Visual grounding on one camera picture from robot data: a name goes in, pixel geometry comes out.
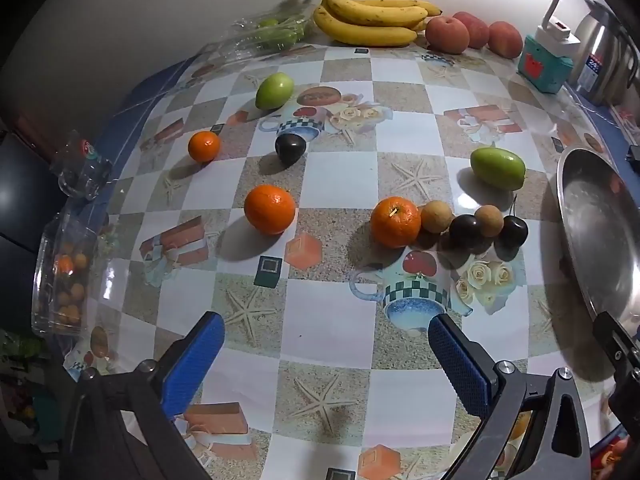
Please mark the dark red cherry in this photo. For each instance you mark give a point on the dark red cherry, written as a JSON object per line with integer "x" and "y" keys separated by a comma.
{"x": 512, "y": 232}

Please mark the dark furniture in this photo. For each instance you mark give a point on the dark furniture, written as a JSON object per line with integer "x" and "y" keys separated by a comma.
{"x": 20, "y": 200}

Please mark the brown longan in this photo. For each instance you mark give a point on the brown longan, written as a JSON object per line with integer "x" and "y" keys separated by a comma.
{"x": 488, "y": 220}
{"x": 436, "y": 216}

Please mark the clear bag of green fruits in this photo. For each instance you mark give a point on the clear bag of green fruits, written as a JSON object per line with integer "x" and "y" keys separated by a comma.
{"x": 280, "y": 35}

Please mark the dark purple plum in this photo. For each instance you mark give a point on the dark purple plum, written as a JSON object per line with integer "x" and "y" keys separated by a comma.
{"x": 290, "y": 148}
{"x": 465, "y": 230}

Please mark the teal box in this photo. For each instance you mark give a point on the teal box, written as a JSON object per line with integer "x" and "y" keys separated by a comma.
{"x": 542, "y": 67}

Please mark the yellow banana bunch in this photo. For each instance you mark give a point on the yellow banana bunch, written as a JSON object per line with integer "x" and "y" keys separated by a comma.
{"x": 370, "y": 35}

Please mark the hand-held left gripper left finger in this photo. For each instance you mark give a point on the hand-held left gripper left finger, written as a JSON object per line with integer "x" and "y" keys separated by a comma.
{"x": 197, "y": 360}

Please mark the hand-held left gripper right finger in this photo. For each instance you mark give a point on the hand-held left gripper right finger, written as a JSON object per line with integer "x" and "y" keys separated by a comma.
{"x": 457, "y": 365}

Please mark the stainless steel bowl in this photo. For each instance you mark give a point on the stainless steel bowl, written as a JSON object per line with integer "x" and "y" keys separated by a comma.
{"x": 600, "y": 230}

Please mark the red apple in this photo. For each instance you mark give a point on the red apple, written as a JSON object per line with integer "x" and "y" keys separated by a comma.
{"x": 505, "y": 37}
{"x": 447, "y": 34}
{"x": 479, "y": 29}

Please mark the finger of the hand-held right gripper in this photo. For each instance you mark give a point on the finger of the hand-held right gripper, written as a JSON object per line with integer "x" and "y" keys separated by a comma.
{"x": 614, "y": 341}

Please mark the stainless steel kettle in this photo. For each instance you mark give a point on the stainless steel kettle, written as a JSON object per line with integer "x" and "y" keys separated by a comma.
{"x": 595, "y": 45}

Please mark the small orange tangerine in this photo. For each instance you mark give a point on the small orange tangerine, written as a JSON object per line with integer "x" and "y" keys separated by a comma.
{"x": 204, "y": 146}

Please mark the clear plastic fruit container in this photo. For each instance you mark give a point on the clear plastic fruit container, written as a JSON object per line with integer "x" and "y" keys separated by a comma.
{"x": 55, "y": 285}

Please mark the checkered printed tablecloth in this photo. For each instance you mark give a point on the checkered printed tablecloth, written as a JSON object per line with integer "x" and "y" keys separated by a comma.
{"x": 340, "y": 175}

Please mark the green jujube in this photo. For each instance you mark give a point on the green jujube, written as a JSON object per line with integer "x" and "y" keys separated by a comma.
{"x": 497, "y": 167}
{"x": 274, "y": 90}

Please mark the clear glass cup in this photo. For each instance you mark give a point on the clear glass cup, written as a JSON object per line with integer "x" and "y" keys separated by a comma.
{"x": 80, "y": 175}

